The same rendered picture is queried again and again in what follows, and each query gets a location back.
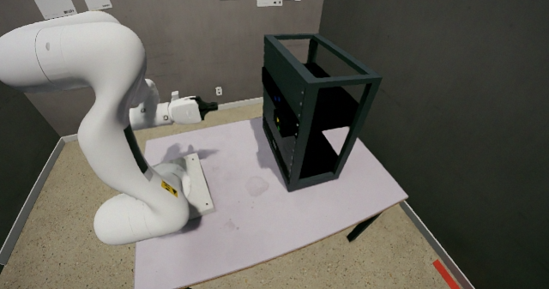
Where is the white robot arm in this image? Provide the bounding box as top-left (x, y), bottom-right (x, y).
top-left (0, 10), bottom-right (190, 245)

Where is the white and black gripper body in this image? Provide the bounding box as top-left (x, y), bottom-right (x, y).
top-left (170, 96), bottom-right (201, 124)

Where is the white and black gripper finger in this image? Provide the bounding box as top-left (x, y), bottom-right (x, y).
top-left (199, 108), bottom-right (219, 120)
top-left (191, 96), bottom-right (218, 109)

